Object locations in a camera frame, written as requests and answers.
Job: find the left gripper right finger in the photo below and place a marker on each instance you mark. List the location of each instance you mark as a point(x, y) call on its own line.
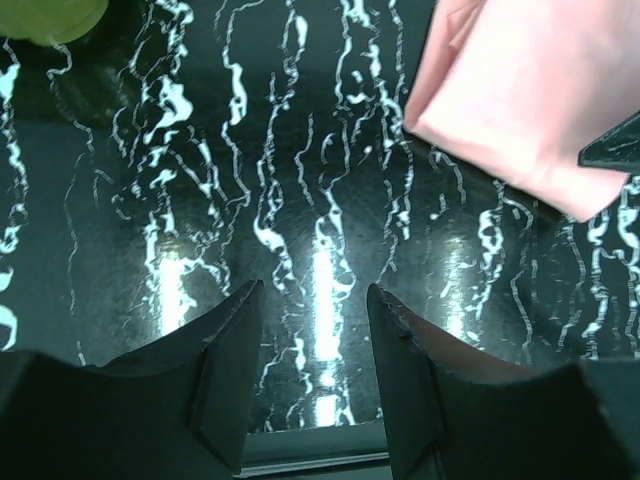
point(452, 411)

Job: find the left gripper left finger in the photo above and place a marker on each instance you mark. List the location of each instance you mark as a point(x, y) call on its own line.
point(177, 408)

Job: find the olive green plastic bin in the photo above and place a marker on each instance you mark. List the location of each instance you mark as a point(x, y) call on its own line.
point(50, 22)

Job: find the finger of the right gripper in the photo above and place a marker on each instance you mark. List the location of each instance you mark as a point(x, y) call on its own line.
point(617, 149)

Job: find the salmon pink t shirt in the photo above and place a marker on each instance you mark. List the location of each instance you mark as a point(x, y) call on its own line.
point(519, 88)

